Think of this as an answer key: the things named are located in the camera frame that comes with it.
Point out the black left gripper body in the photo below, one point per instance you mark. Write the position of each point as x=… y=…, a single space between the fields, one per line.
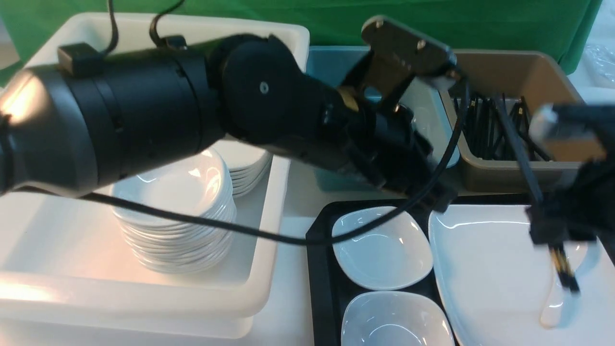
x=385 y=151

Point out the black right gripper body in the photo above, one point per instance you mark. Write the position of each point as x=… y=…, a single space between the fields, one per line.
x=583 y=209

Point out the black chopsticks pair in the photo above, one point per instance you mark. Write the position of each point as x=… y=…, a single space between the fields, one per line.
x=519 y=149

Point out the white soup spoon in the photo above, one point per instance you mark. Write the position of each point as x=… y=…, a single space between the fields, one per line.
x=561 y=304

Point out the white small bowl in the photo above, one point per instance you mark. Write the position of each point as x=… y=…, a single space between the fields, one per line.
x=393 y=256
x=393 y=318

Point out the large white rice plate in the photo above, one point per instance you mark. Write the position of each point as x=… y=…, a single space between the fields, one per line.
x=494 y=283

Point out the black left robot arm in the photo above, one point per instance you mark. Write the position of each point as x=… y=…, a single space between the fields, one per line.
x=87 y=122

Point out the blue plastic bin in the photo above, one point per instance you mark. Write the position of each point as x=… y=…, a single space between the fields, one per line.
x=330 y=64

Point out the pile of black chopsticks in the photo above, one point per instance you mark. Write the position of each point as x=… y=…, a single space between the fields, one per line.
x=485 y=136

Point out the stack of white rectangular plates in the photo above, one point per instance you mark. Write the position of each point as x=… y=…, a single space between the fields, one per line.
x=247 y=165

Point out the brown plastic bin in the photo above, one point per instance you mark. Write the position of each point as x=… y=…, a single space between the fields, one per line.
x=538 y=79

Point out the black serving tray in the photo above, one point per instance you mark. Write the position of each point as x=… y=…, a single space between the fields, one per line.
x=330 y=289

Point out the green cloth backdrop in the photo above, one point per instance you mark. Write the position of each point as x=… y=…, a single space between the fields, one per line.
x=558 y=28

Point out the large white plastic tub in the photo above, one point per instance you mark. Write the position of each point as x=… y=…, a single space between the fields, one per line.
x=64 y=264

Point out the tan wrist camera mount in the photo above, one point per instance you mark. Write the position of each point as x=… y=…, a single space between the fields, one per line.
x=397 y=56

